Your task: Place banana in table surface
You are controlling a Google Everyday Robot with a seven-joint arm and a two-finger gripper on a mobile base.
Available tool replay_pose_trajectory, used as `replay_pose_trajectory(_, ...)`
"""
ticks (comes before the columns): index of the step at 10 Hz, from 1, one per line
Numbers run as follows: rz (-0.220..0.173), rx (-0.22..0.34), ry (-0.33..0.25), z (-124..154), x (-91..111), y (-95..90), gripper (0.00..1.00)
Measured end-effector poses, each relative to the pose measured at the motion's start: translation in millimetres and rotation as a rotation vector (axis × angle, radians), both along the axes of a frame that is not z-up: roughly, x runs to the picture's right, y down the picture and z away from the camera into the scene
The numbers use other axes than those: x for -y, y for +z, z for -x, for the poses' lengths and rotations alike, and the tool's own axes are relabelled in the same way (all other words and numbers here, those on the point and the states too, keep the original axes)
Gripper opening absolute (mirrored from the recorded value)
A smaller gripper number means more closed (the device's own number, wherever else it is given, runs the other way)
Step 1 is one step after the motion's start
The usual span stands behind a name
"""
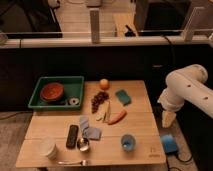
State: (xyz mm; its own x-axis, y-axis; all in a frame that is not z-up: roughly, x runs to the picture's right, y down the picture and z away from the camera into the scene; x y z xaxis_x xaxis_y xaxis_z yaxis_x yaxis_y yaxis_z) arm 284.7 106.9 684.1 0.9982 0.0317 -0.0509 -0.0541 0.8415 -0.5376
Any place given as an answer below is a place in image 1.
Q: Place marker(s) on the orange fruit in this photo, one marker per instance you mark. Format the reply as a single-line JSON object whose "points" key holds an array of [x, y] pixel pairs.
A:
{"points": [[104, 84]]}

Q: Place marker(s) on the black object on desk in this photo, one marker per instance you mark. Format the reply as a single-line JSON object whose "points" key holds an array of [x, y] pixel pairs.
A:
{"points": [[129, 32]]}

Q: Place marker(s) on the teal sponge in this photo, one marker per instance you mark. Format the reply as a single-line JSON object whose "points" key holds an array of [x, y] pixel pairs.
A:
{"points": [[123, 97]]}

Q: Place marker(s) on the blue folded cloth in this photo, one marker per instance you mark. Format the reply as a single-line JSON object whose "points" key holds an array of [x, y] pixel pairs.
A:
{"points": [[88, 132]]}

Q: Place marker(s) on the grey slanted post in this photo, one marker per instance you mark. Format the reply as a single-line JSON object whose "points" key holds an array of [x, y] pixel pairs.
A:
{"points": [[192, 23]]}

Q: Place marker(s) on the silver fork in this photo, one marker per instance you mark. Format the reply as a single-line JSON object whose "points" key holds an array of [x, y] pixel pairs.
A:
{"points": [[82, 163]]}

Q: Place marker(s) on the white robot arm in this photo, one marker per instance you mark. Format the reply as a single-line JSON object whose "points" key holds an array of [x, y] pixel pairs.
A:
{"points": [[185, 84]]}

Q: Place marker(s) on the dark red grapes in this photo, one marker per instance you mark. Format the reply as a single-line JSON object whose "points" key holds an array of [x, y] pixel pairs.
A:
{"points": [[99, 99]]}

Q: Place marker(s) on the white plastic container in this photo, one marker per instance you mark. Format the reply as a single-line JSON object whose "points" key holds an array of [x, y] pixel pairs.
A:
{"points": [[48, 148]]}

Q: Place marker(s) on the black remote control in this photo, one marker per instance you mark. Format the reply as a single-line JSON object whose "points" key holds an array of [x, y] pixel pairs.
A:
{"points": [[72, 136]]}

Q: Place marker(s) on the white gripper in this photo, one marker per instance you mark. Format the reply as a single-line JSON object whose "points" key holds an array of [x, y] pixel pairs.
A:
{"points": [[171, 103]]}

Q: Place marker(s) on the grey vertical post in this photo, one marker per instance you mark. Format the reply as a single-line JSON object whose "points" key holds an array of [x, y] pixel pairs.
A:
{"points": [[95, 27]]}

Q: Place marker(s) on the white horizontal rail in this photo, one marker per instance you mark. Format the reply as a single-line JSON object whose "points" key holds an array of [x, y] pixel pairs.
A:
{"points": [[106, 41]]}

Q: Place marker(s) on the green plastic bin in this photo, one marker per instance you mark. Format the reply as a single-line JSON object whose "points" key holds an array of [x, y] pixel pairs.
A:
{"points": [[73, 87]]}

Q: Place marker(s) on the peeled yellow banana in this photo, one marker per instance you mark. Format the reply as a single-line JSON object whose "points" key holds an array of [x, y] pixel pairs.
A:
{"points": [[104, 112]]}

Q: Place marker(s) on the metal measuring cup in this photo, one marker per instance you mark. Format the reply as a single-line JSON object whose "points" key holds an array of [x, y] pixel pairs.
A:
{"points": [[83, 144]]}

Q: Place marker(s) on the blue cup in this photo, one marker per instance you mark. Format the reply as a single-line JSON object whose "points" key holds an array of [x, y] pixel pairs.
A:
{"points": [[128, 142]]}

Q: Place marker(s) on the orange carrot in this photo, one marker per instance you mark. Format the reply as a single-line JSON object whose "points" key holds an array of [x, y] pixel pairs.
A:
{"points": [[117, 118]]}

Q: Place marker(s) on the blue device on floor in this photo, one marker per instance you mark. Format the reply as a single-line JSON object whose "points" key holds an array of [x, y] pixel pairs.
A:
{"points": [[169, 144]]}

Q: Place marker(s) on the red-brown bowl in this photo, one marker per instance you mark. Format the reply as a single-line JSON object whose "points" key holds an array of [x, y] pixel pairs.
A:
{"points": [[52, 92]]}

